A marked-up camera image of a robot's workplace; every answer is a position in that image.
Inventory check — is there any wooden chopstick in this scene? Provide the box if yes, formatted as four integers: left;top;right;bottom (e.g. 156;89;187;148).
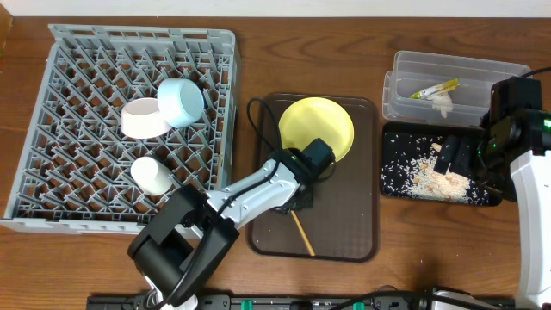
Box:
291;210;316;257

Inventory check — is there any yellow plastic wrapper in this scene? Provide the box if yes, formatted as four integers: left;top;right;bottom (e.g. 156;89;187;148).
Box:
411;78;461;100

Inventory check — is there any yellow round plate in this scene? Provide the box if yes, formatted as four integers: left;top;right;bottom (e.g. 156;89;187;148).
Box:
278;97;355;162

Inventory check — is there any light blue bowl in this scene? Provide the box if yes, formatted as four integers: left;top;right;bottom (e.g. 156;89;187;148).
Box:
157;78;204;128

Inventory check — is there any white round bowl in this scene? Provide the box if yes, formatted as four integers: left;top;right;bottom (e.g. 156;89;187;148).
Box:
121;97;172;139

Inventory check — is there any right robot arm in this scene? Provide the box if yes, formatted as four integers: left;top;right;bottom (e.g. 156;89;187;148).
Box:
434;72;550;309

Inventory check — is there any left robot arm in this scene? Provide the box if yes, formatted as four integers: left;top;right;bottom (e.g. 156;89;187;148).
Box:
127;138;336;309

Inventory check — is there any black food waste tray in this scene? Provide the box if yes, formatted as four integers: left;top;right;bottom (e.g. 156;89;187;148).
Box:
381;121;502;207

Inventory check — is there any spilled rice food waste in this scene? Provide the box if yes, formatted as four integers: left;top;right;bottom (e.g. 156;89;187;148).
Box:
381;133;490;206

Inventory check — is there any clear plastic waste bin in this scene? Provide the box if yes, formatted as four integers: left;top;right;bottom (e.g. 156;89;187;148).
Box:
382;51;530;127

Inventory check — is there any dark brown serving tray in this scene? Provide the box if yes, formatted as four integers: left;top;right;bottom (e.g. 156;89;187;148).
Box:
246;96;381;263

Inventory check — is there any crumpled white tissue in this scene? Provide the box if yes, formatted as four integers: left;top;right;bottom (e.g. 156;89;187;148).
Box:
431;93;454;118

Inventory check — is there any grey plastic dish rack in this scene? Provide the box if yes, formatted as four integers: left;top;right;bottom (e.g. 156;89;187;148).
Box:
1;24;241;234

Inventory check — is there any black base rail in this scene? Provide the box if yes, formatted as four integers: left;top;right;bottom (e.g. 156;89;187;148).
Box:
85;294;452;310

